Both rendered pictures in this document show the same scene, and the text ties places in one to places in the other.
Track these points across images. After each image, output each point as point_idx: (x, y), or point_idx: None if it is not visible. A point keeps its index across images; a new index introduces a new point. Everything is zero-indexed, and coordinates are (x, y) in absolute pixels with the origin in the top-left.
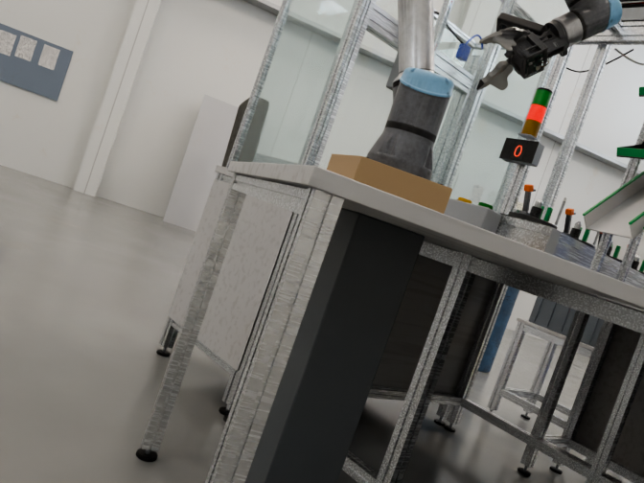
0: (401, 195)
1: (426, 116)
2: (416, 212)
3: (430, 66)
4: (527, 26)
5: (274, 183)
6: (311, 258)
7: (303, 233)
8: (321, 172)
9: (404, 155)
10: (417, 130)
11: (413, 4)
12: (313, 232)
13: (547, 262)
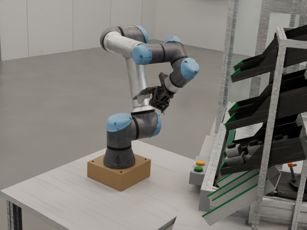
0: (103, 177)
1: (110, 141)
2: (23, 206)
3: (139, 105)
4: (160, 82)
5: None
6: (11, 216)
7: (7, 209)
8: (2, 192)
9: (105, 159)
10: (109, 147)
11: (128, 76)
12: (9, 209)
13: (62, 228)
